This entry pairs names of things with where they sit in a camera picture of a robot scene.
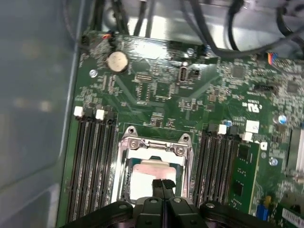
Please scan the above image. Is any green motherboard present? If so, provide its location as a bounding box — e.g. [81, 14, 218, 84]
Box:
[56, 30, 304, 228]

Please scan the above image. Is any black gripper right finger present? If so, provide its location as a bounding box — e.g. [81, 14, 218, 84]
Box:
[162, 179, 270, 228]

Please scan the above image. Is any black cable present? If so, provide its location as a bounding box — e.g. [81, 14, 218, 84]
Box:
[224, 0, 245, 52]
[190, 0, 304, 57]

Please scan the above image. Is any silver coin cell battery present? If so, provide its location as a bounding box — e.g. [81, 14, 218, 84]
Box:
[106, 51, 130, 75]

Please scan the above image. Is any black and silver PC case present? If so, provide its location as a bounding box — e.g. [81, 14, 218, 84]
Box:
[0, 0, 304, 228]

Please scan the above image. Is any CPU socket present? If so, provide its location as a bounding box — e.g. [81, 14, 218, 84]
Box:
[110, 125, 199, 207]

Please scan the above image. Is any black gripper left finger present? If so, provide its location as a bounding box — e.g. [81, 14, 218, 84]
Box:
[64, 179, 164, 228]

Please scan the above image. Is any thin wire locking lever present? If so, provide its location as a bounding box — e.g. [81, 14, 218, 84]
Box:
[186, 142, 193, 199]

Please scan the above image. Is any silver chipset heatsink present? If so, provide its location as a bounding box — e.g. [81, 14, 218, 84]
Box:
[287, 128, 304, 178]

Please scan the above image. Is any silver CPU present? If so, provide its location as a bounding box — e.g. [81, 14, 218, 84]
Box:
[128, 156, 185, 201]

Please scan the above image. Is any white-clip RAM slot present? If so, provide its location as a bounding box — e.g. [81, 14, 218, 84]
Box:
[66, 106, 84, 221]
[85, 109, 105, 212]
[203, 124, 228, 207]

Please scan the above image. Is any green RAM stick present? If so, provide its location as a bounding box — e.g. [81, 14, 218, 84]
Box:
[228, 141, 261, 216]

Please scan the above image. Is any metal socket cover frame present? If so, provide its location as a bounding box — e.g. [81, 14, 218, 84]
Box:
[118, 139, 193, 202]

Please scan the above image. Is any silver internal USB port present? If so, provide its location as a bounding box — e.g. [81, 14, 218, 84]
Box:
[177, 61, 189, 84]

